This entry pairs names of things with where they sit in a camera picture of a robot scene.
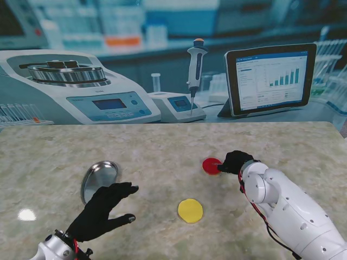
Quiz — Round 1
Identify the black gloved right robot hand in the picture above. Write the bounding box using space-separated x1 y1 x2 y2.
216 150 255 176

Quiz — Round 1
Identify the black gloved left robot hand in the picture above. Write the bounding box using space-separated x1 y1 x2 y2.
66 182 140 243

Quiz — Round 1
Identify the red filter paper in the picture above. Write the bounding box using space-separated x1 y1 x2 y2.
202 158 222 176

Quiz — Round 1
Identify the clear culture dish yellow lid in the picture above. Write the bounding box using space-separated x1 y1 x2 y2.
177 198 204 224

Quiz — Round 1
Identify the round stainless steel tray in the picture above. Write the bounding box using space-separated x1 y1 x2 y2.
80 160 119 205

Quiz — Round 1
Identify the lab scene backdrop poster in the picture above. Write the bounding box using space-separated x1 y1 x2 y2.
0 0 347 125

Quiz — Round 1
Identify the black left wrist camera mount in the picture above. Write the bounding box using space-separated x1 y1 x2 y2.
76 246 94 260

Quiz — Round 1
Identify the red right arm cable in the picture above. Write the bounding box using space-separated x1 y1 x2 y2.
237 172 301 258

